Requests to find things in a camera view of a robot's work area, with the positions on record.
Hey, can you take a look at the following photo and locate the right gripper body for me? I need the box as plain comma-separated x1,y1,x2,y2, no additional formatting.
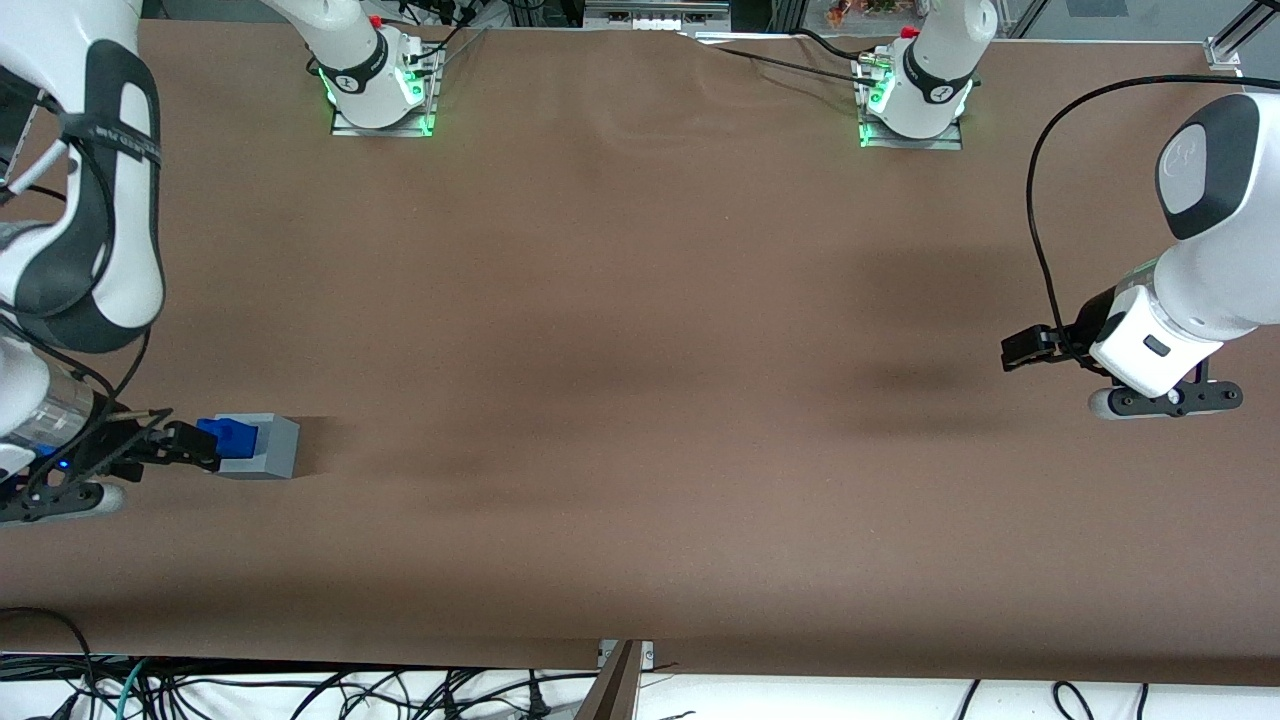
0,380,106,486

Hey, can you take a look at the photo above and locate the blue plastic insert part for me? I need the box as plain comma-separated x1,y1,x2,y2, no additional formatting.
197,416,260,462

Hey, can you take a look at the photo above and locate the gray cube base with hole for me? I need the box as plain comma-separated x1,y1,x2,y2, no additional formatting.
213,413,301,481

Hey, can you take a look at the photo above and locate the colourful small parts pile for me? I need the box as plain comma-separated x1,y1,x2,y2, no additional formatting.
826,0,901,27

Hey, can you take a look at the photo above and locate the brown table cover sheet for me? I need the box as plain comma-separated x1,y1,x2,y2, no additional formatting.
0,18,1280,691

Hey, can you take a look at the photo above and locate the white power strip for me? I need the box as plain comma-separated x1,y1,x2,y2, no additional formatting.
583,0,734,31

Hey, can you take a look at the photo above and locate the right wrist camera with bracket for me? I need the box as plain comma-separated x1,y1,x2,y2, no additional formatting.
0,480,127,527

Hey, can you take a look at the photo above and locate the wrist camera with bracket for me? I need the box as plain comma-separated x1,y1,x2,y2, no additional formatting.
0,480,127,527
1088,380,1245,421

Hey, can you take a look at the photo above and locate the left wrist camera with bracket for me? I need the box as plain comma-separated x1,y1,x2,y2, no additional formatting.
1088,380,1245,421

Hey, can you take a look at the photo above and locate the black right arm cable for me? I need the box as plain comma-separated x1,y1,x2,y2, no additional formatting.
0,85,156,416

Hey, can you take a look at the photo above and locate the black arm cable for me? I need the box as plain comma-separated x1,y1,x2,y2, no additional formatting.
1025,75,1280,366
0,85,156,416

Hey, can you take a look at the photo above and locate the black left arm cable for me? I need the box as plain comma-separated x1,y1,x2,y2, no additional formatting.
1025,75,1280,366

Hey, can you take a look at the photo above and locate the black looped floor cable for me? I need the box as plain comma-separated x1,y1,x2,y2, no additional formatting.
0,606,98,720

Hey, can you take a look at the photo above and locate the teal floor cable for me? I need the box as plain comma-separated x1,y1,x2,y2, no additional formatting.
97,658,153,720

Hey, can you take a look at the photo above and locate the short black table cable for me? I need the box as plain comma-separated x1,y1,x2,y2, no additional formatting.
795,28,881,63

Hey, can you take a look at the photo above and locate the long black table cable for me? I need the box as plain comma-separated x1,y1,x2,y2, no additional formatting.
690,33,863,83

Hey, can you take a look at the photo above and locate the black base connector cable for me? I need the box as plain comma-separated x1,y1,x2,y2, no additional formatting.
415,22,491,71

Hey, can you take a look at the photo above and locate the aluminium frame post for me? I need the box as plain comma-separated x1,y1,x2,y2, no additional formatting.
573,640,655,720

